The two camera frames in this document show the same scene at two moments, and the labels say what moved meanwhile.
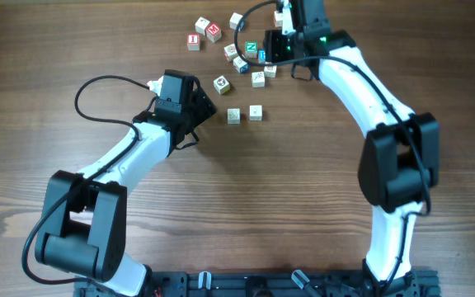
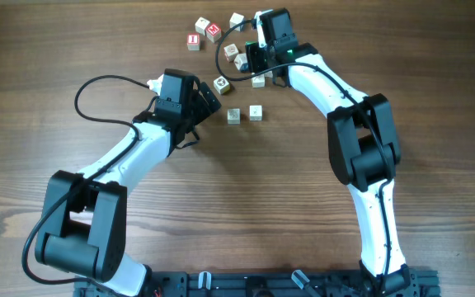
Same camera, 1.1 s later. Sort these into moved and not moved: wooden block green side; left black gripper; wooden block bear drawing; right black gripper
Moved: right black gripper
Not moved: wooden block green side; wooden block bear drawing; left black gripper
